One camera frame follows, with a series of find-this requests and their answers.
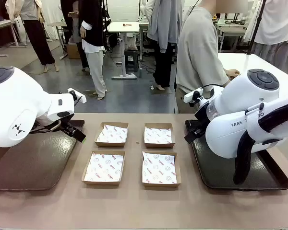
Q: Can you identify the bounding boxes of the white side table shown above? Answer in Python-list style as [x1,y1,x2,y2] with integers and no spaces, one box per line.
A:
[0,19,27,58]

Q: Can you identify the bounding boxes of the white workshop desk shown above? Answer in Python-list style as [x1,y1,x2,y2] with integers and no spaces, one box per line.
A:
[216,19,249,53]

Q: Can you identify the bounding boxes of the brown plastic tray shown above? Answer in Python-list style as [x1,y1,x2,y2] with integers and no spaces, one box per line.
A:
[0,119,86,192]

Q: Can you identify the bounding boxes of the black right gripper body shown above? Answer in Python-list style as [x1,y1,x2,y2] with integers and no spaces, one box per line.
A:
[193,105,211,135]

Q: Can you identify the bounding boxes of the beige sack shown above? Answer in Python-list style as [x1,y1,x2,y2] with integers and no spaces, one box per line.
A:
[125,37,139,51]

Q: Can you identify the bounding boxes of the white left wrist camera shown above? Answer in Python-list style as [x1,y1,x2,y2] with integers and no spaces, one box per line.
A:
[67,88,87,104]

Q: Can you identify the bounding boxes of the mannequin with black trousers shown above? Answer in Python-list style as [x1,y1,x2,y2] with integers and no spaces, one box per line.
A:
[5,0,60,73]

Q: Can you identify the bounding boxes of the mannequin in dark clothes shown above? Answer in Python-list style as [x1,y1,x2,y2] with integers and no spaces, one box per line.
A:
[60,0,91,72]

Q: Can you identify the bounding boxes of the figure in grey coat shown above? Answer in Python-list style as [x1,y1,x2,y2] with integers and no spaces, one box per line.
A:
[144,0,183,91]

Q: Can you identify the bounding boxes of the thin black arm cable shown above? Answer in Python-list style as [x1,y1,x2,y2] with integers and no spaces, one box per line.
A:
[30,119,62,134]

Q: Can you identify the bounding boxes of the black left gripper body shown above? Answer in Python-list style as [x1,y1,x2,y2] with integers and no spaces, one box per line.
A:
[59,118,80,137]

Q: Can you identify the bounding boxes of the black plastic table tray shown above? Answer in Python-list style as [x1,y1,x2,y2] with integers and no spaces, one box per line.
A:
[184,119,288,191]

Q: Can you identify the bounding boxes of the large white table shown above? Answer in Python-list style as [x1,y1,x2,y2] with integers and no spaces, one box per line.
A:
[217,53,288,81]

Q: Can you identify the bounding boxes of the person in beige sweater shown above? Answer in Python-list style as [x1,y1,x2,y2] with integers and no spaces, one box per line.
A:
[176,0,240,114]

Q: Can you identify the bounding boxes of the person's right hand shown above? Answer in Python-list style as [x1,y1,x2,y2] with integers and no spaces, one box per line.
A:
[223,69,240,79]

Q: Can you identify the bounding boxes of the black plastic stool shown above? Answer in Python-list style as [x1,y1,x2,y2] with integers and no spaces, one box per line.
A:
[124,49,140,72]

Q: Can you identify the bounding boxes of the mannequin black top cream trousers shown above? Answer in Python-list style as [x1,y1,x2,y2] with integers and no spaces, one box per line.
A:
[78,0,108,101]

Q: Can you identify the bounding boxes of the black stand pole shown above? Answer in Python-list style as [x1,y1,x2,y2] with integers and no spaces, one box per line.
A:
[246,0,267,55]

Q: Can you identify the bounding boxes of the white standing desk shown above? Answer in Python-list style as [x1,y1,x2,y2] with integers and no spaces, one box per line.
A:
[107,21,140,80]

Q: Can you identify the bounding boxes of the brown cardboard carton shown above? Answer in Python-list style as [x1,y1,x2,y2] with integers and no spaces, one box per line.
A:
[66,42,82,59]

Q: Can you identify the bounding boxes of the cardboard donut box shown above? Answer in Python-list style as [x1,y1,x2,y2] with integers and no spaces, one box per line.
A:
[94,122,129,148]
[81,150,126,185]
[143,123,176,149]
[141,150,182,188]

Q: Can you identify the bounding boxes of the small white desk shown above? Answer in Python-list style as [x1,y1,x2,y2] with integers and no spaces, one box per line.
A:
[47,21,68,60]

